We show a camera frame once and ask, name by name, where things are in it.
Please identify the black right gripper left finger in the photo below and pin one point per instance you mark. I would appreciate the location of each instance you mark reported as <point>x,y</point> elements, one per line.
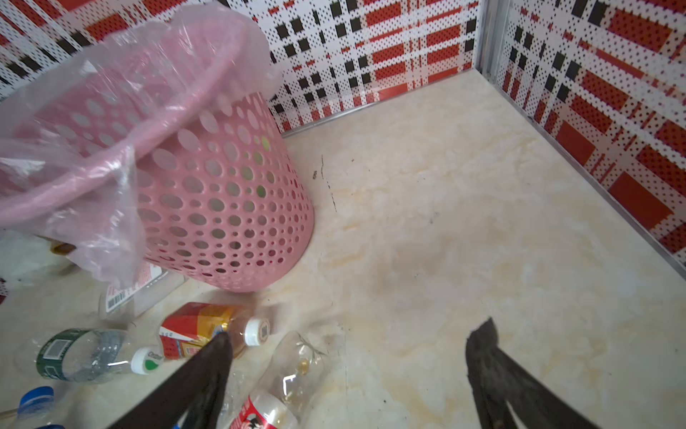
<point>192,397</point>

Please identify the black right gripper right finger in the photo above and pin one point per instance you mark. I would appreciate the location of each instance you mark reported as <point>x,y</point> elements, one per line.
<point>504,393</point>

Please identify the small blue cap water bottle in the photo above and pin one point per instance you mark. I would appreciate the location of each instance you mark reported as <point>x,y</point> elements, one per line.
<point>36,410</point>

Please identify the pink perforated waste bin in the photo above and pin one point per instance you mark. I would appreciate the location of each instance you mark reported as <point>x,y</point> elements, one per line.
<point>214,198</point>

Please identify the clear plastic bin liner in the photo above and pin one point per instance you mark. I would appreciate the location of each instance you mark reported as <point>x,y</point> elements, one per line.
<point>107,134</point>

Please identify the red yellow label bottle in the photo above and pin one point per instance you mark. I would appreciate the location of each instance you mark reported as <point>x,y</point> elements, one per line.
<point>187,330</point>

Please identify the clear bottle pink label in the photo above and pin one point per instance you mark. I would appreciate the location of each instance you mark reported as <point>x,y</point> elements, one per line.
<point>123,305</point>

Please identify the clear bottle green label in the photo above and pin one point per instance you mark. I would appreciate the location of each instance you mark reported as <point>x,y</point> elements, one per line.
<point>87,356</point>

